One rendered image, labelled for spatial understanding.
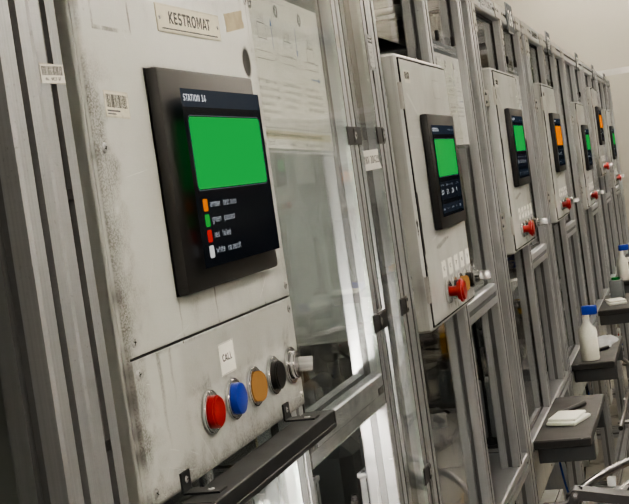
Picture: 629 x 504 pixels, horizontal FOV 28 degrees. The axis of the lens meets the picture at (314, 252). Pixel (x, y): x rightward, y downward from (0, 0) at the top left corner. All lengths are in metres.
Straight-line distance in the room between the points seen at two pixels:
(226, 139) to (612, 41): 8.69
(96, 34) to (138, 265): 0.19
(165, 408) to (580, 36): 8.90
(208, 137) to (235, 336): 0.20
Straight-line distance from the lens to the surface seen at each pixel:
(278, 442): 1.23
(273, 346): 1.32
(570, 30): 9.85
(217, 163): 1.17
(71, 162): 0.98
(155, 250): 1.07
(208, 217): 1.13
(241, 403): 1.19
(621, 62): 9.81
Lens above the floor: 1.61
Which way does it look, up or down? 3 degrees down
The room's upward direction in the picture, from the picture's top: 8 degrees counter-clockwise
